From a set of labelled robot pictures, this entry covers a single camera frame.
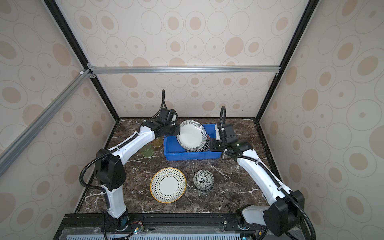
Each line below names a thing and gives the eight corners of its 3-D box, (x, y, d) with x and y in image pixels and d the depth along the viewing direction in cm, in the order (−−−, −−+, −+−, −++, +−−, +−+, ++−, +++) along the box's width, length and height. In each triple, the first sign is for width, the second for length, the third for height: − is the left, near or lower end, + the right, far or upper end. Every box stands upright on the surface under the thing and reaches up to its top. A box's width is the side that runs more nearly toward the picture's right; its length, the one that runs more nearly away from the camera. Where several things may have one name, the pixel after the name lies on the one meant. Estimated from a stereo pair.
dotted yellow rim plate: (148, 203, 82) (146, 201, 80) (154, 169, 94) (153, 167, 92) (185, 203, 82) (185, 201, 80) (187, 169, 94) (187, 167, 92)
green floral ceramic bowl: (201, 195, 84) (201, 190, 78) (191, 181, 90) (191, 175, 83) (215, 185, 88) (216, 179, 82) (205, 172, 93) (205, 166, 87)
